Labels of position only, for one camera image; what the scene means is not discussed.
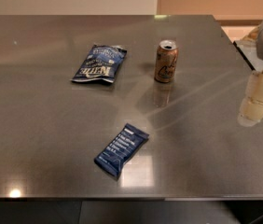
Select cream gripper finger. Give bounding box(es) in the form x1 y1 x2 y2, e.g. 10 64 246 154
238 70 263 127

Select orange soda can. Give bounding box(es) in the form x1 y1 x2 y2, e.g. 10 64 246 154
155 40 179 83

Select blue rxbar blueberry bar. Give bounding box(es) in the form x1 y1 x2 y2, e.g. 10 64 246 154
94 123 149 178

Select blue kettle chips bag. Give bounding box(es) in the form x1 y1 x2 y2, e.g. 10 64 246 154
72 45 127 84

